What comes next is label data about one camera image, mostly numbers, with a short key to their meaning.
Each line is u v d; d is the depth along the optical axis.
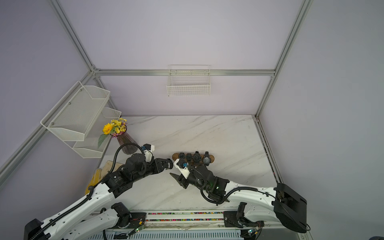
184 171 0.61
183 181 0.63
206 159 0.86
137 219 0.74
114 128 0.80
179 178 0.63
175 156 0.88
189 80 0.96
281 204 0.41
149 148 0.70
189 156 0.88
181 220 0.75
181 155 0.88
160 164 0.69
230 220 0.73
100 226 0.55
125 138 0.88
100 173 0.88
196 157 0.86
